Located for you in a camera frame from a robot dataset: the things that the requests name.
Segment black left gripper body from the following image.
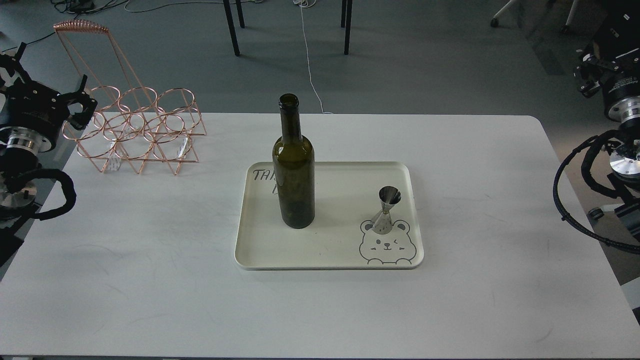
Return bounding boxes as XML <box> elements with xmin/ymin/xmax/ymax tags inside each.
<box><xmin>0</xmin><ymin>82</ymin><xmax>70</xmax><ymax>141</ymax></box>

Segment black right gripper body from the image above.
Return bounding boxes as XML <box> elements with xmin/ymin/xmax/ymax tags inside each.
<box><xmin>597</xmin><ymin>10</ymin><xmax>640</xmax><ymax>106</ymax></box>

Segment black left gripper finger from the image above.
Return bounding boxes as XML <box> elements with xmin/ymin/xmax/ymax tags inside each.
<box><xmin>0</xmin><ymin>42</ymin><xmax>32</xmax><ymax>88</ymax></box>
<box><xmin>64</xmin><ymin>75</ymin><xmax>98</xmax><ymax>131</ymax></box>

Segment dark green wine bottle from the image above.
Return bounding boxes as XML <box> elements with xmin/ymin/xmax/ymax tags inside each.
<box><xmin>272</xmin><ymin>93</ymin><xmax>315</xmax><ymax>229</ymax></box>

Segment silver steel jigger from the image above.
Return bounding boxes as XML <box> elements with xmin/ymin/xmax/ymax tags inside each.
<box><xmin>371</xmin><ymin>186</ymin><xmax>402</xmax><ymax>235</ymax></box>

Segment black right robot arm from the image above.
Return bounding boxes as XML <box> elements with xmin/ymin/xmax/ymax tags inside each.
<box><xmin>573</xmin><ymin>2</ymin><xmax>640</xmax><ymax>225</ymax></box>

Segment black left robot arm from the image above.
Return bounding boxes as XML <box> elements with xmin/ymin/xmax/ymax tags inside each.
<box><xmin>0</xmin><ymin>43</ymin><xmax>98</xmax><ymax>221</ymax></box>

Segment white office chair base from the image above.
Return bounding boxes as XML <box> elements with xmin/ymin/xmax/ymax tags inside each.
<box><xmin>489</xmin><ymin>0</ymin><xmax>582</xmax><ymax>35</ymax></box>

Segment black table legs left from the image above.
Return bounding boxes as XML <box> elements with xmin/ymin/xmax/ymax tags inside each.
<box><xmin>222</xmin><ymin>0</ymin><xmax>246</xmax><ymax>57</ymax></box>

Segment black table legs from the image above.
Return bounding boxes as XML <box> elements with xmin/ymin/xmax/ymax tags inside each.
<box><xmin>340</xmin><ymin>0</ymin><xmax>354</xmax><ymax>56</ymax></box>
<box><xmin>222</xmin><ymin>0</ymin><xmax>246</xmax><ymax>57</ymax></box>

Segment black table legs right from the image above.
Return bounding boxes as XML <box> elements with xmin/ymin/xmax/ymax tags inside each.
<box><xmin>340</xmin><ymin>0</ymin><xmax>354</xmax><ymax>56</ymax></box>

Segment cream tray with bear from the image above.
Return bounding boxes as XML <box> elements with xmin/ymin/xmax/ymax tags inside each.
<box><xmin>235</xmin><ymin>161</ymin><xmax>425</xmax><ymax>271</ymax></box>

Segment copper wire bottle rack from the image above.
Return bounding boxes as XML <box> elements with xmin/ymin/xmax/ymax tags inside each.
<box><xmin>54</xmin><ymin>19</ymin><xmax>208</xmax><ymax>175</ymax></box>

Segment black cable loop left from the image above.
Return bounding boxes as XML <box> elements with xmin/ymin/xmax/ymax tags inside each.
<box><xmin>0</xmin><ymin>167</ymin><xmax>77</xmax><ymax>222</ymax></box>

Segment black cables on floor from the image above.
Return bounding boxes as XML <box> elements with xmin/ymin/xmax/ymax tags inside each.
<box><xmin>50</xmin><ymin>0</ymin><xmax>131</xmax><ymax>15</ymax></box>

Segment white cable on floor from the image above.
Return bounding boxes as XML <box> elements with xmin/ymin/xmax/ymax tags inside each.
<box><xmin>292</xmin><ymin>0</ymin><xmax>333</xmax><ymax>115</ymax></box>

